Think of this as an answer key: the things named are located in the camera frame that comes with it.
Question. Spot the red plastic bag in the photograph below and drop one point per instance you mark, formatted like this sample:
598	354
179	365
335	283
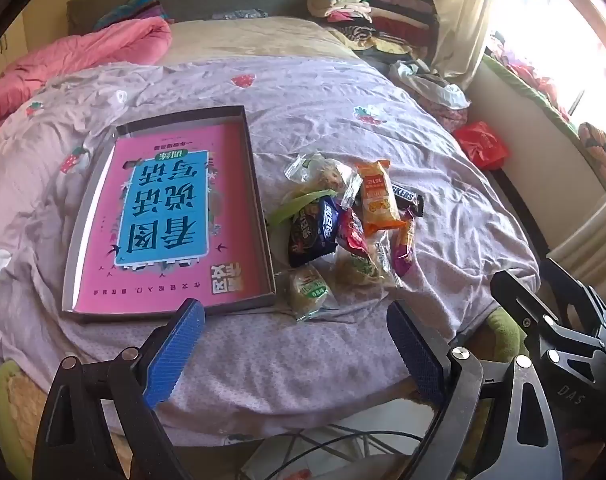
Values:
483	145

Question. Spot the orange cracker packet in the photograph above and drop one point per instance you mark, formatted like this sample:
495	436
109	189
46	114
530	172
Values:
380	200

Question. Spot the cream wardrobe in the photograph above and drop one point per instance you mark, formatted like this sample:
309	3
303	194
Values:
13	50

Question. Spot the floral cloth bag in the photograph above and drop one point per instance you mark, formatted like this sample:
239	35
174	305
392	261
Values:
448	117

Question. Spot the heap of colourful clothes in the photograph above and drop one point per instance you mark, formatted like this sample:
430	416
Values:
528	70

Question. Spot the purple orange candy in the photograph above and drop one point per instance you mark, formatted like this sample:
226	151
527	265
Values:
404	247

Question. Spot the cream curtain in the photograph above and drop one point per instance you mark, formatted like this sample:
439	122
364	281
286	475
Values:
463	20

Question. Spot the dark bed frame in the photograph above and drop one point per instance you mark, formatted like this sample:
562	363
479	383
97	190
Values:
520	210

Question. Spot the pink quilt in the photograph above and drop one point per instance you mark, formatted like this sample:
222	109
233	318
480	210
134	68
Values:
83	55

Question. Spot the green yellow floor mat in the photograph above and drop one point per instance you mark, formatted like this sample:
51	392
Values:
18	410
505	330

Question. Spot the blue patterned cloth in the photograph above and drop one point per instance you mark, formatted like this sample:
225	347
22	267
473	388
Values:
240	14

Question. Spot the clear pastry packet green label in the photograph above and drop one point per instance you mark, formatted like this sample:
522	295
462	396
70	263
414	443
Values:
358	267
308	292

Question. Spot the white plastic bag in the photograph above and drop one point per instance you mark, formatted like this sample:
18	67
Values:
443	92

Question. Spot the beige blanket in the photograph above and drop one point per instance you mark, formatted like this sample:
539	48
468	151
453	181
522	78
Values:
253	40

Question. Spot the blue cookie packet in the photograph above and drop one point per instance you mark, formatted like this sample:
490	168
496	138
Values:
328	222

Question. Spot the black green pea packet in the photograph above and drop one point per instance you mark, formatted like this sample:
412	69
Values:
303	240

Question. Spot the striped colourful cloth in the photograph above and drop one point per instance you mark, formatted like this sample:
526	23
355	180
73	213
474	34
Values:
133	7

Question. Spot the pile of folded clothes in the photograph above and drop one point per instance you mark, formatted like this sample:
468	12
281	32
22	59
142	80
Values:
383	15

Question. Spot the green snack packet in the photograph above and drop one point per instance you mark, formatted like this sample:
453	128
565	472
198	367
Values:
295	205

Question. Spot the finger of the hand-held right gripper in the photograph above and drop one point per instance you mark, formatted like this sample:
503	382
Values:
515	300
578	285

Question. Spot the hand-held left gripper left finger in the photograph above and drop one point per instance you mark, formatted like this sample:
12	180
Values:
175	355

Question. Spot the window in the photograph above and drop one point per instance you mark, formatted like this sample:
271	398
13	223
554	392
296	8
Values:
558	35

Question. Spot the brown chocolate bar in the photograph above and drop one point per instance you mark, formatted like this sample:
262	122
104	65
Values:
409	199

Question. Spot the grey tray with pink book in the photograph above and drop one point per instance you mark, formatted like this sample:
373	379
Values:
173	210

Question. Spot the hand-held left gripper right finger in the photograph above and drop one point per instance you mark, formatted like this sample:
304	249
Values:
415	355

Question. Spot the floral cushion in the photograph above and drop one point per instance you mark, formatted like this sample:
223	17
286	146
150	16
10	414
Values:
600	152

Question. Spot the red candy packet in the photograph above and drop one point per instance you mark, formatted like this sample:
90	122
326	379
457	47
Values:
352	232

